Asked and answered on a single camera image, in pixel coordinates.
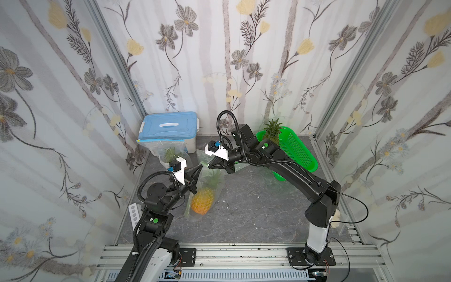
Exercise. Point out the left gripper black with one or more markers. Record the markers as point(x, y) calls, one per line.
point(188, 181)

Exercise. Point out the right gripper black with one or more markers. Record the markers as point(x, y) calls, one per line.
point(225, 160)

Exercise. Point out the zip-top bag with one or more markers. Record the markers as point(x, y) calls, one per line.
point(157, 149)
point(204, 158)
point(189, 214)

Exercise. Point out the pineapple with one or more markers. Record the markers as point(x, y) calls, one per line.
point(273, 130)
point(210, 187)
point(171, 154)

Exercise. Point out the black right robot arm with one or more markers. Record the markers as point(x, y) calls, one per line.
point(324, 196)

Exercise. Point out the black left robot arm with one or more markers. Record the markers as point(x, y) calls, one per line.
point(152, 251)

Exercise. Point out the blue lid storage box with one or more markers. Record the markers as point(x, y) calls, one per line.
point(170, 127)

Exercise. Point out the white power strip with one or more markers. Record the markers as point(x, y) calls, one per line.
point(135, 212)

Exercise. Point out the green plastic perforated basket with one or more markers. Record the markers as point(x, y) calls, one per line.
point(291, 144)

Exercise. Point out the beige cloth pad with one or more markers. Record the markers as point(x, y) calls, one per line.
point(335, 220)

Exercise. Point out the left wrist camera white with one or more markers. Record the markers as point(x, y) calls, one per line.
point(177, 167)

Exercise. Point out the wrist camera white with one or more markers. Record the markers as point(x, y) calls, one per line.
point(177, 167)
point(215, 148)

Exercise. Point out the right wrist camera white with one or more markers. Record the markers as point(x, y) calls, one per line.
point(215, 148)

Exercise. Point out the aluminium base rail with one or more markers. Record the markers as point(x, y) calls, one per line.
point(274, 255)

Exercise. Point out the white perforated cable duct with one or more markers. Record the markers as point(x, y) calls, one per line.
point(234, 275)

